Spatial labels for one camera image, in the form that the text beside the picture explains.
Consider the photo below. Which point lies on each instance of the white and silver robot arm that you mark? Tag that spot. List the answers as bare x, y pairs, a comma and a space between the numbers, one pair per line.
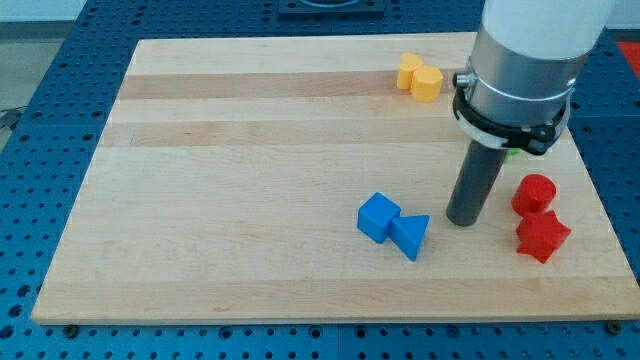
516, 88

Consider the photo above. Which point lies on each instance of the light wooden board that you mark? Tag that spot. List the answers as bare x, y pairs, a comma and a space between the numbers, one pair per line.
226, 184

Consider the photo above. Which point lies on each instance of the blue cube block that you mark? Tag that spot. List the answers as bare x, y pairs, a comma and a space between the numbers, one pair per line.
375, 216

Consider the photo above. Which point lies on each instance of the blue triangular prism block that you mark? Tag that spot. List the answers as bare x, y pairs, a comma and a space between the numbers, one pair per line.
408, 233

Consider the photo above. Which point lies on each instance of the yellow hexagonal block front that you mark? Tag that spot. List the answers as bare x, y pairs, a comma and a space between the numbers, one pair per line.
426, 84

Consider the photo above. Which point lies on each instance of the yellow block rear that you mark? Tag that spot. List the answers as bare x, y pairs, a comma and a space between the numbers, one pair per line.
409, 63

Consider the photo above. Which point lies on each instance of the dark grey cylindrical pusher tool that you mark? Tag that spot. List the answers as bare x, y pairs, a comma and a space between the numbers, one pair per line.
474, 183

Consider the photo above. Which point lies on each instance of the green block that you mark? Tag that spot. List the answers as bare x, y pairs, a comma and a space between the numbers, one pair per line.
511, 154

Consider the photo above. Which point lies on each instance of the red cylinder block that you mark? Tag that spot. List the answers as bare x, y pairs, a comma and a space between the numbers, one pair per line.
534, 194

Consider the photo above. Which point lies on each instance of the red star block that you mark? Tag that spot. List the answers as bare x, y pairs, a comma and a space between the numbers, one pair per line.
541, 234

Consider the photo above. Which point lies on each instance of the red object at edge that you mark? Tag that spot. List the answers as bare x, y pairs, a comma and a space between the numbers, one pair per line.
631, 52

